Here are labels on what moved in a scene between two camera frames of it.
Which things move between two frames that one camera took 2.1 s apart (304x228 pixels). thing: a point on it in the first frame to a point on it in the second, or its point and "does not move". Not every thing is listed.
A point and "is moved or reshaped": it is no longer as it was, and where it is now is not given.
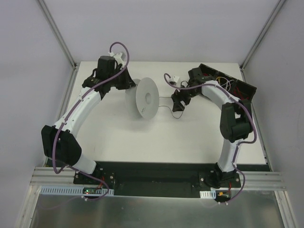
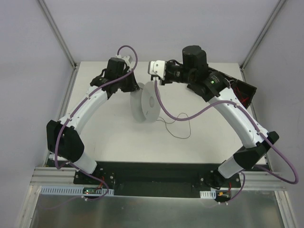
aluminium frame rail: x=44 y=176 does not move
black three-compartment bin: x=240 y=89 does not move
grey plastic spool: x=142 y=100 is moved or reshaped
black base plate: x=153 y=179 does not move
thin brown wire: x=161 y=106 to x=164 y=121
